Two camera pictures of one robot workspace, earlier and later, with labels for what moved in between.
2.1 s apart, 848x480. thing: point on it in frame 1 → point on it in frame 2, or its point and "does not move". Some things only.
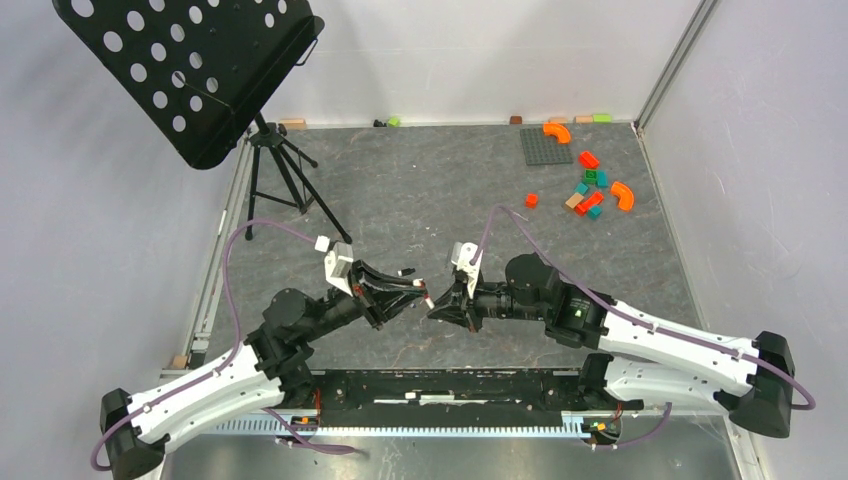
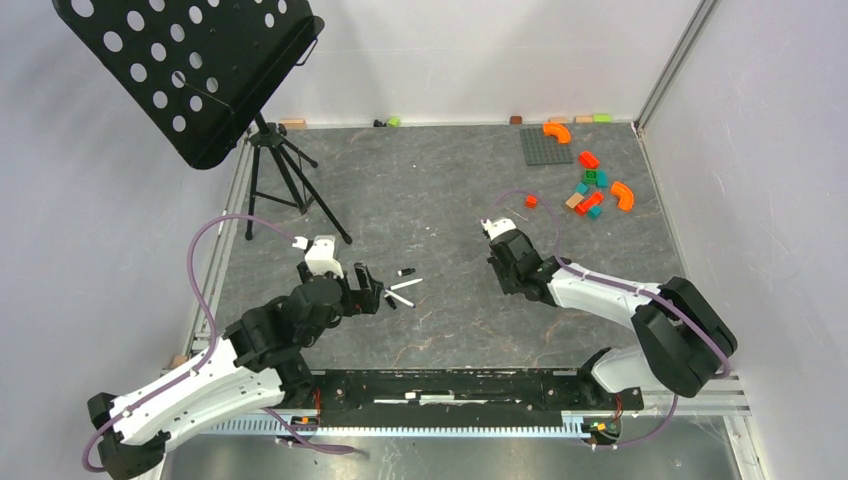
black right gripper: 457,305 → 506,286
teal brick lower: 594,212 does not move
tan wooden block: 574,200 does not move
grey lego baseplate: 541,148 does not move
